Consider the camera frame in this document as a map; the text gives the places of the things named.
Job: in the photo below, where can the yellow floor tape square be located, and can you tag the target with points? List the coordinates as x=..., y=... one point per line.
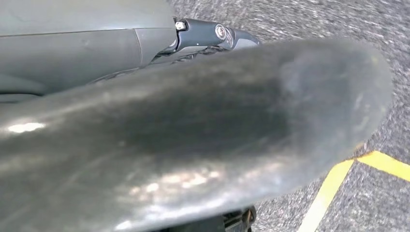
x=323, y=198

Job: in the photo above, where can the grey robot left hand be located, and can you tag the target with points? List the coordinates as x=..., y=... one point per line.
x=160, y=128

